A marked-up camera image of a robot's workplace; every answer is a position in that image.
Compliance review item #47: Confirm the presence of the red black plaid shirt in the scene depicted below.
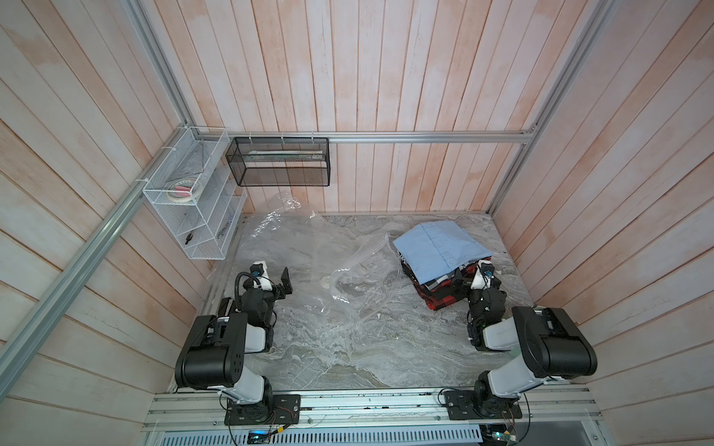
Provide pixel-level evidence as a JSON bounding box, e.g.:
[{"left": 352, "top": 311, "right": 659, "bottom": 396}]
[{"left": 401, "top": 259, "right": 482, "bottom": 311}]

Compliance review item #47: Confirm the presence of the clear plastic vacuum bag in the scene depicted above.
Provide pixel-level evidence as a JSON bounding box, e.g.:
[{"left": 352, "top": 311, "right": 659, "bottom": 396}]
[{"left": 235, "top": 195, "right": 408, "bottom": 359}]

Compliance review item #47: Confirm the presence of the light blue shirt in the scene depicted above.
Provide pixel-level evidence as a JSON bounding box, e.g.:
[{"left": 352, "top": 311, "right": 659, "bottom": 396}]
[{"left": 393, "top": 221, "right": 493, "bottom": 285}]

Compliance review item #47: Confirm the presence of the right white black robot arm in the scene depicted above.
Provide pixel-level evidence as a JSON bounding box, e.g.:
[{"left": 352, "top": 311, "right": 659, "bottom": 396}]
[{"left": 443, "top": 271, "right": 598, "bottom": 420}]

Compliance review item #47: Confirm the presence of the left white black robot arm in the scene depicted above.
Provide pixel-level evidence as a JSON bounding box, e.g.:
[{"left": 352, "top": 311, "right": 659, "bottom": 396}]
[{"left": 174, "top": 261, "right": 300, "bottom": 431}]

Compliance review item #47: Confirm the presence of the tape roll on shelf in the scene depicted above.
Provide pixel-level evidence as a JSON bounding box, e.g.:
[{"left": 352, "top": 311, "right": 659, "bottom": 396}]
[{"left": 167, "top": 178, "right": 204, "bottom": 204}]

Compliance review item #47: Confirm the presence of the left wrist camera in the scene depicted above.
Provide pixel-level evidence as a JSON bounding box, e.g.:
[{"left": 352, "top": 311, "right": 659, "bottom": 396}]
[{"left": 249, "top": 261, "right": 270, "bottom": 281}]

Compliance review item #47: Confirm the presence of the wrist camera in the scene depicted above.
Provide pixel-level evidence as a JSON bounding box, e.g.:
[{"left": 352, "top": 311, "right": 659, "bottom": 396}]
[
  {"left": 478, "top": 259, "right": 495, "bottom": 282},
  {"left": 249, "top": 261, "right": 270, "bottom": 281}
]

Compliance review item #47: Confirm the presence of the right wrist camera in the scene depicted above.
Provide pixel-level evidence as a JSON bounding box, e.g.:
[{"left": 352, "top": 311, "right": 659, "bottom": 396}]
[{"left": 478, "top": 259, "right": 495, "bottom": 282}]

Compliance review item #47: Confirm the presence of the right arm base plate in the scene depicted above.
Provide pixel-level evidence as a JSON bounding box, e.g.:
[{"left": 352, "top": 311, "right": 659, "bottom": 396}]
[{"left": 438, "top": 388, "right": 522, "bottom": 421}]

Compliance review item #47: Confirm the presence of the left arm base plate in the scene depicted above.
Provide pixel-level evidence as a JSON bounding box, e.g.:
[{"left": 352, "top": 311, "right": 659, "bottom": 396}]
[{"left": 224, "top": 394, "right": 301, "bottom": 427}]

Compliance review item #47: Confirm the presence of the black wire mesh basket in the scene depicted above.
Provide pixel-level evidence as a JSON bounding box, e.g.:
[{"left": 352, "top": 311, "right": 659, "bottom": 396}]
[{"left": 225, "top": 137, "right": 331, "bottom": 188}]

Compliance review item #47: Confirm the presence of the white wire mesh shelf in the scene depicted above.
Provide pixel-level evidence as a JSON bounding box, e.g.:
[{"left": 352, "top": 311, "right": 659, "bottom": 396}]
[{"left": 143, "top": 126, "right": 247, "bottom": 260}]

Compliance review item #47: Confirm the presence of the aluminium front rail frame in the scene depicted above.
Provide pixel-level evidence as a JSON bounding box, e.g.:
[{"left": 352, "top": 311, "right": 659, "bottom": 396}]
[{"left": 141, "top": 383, "right": 602, "bottom": 432}]

